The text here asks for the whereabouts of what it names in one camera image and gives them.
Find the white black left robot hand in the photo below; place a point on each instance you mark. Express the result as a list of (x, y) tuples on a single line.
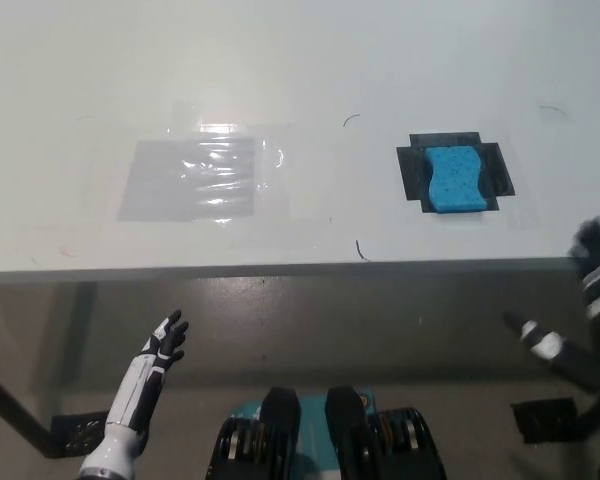
[(152, 357)]

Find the blue wavy soft sponge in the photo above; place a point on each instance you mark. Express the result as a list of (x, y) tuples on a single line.
[(455, 180)]

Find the black teal robot body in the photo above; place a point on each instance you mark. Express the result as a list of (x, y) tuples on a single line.
[(347, 440)]

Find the black metal table leg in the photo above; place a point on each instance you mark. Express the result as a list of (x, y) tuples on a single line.
[(15, 415), (596, 417)]

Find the grey rectangular patch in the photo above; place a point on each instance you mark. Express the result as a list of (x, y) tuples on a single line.
[(155, 185)]

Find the black tape patch on table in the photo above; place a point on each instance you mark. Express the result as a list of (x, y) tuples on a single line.
[(410, 172)]

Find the clear plastic film sheet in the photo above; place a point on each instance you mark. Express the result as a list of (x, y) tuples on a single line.
[(272, 165)]

